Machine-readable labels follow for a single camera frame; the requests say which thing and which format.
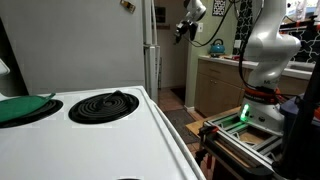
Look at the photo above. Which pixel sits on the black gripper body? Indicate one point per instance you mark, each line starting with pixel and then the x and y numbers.
pixel 188 25

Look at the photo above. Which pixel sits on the white fridge door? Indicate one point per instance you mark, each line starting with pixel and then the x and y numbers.
pixel 151 73

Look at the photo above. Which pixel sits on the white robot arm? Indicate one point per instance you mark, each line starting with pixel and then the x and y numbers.
pixel 273 46

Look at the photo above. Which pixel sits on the gold black fridge magnet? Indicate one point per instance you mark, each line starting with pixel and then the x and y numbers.
pixel 128 6

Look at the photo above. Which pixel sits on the teal kettle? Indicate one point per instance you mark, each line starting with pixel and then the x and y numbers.
pixel 217 49

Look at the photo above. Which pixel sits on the small red kitchen item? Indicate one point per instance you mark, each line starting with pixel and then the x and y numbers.
pixel 236 57

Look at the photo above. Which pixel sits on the wooden kitchen cabinet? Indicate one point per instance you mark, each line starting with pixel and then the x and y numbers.
pixel 216 90

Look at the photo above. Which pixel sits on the grey floor mat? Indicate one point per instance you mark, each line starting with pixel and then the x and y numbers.
pixel 180 125

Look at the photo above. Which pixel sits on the wooden work table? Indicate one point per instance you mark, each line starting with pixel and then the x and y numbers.
pixel 195 127

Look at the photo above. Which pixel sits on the orange black clamp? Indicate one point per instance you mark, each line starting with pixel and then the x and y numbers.
pixel 204 133

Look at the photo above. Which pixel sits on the black coil burner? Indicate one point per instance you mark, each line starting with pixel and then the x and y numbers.
pixel 50 110
pixel 100 111

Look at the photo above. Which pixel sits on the black white patterned panel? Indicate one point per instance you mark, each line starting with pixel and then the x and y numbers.
pixel 303 46

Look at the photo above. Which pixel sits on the white refrigerator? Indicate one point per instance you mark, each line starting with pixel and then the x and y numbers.
pixel 66 50

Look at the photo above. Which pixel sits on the dark blue bag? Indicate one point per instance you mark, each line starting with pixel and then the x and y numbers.
pixel 293 110

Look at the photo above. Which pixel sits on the white electric stove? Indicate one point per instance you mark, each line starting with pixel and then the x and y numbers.
pixel 100 150

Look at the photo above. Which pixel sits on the white wall outlet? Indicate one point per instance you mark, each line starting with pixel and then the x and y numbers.
pixel 200 27

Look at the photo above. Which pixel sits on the white wall switch plate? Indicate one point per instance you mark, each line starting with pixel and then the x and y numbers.
pixel 237 44

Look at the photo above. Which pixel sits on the aluminium frame base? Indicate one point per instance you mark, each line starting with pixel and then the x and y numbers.
pixel 233 146

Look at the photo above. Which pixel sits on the black camera stand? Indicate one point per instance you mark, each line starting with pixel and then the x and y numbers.
pixel 303 133

